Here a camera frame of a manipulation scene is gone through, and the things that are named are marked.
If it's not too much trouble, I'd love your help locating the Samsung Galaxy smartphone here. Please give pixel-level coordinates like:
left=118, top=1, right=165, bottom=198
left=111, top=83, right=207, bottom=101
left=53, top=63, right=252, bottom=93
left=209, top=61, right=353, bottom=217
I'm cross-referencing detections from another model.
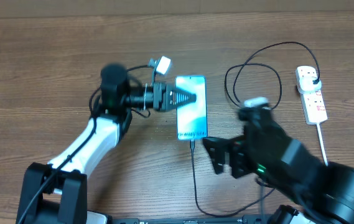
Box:
left=175, top=75, right=208, bottom=141

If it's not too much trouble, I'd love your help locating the black USB charging cable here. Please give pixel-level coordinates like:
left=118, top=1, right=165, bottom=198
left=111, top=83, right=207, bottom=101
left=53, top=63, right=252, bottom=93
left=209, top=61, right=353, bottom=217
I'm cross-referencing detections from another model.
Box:
left=189, top=41, right=321, bottom=218

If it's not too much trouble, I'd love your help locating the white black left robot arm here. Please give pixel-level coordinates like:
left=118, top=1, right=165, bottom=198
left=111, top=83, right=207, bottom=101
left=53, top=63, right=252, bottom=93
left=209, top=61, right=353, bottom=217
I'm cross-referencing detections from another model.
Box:
left=16, top=63, right=197, bottom=224

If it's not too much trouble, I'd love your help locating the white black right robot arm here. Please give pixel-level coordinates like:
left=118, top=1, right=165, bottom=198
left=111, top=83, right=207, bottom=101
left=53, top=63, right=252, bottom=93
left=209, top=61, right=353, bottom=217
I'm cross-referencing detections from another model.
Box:
left=202, top=104, right=354, bottom=223

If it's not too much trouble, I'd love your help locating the white charger plug adapter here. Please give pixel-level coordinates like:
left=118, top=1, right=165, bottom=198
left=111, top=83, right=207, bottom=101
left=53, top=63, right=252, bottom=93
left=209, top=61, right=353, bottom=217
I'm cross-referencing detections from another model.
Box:
left=297, top=77, right=322, bottom=94

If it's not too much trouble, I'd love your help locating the white power strip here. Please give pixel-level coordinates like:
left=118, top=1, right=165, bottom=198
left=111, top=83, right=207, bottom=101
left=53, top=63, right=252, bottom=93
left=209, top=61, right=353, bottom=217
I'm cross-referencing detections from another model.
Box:
left=295, top=66, right=328, bottom=125

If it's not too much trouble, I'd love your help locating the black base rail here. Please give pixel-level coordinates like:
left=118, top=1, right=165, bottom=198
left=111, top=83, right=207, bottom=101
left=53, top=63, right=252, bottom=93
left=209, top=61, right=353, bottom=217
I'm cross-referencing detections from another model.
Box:
left=108, top=215, right=262, bottom=224

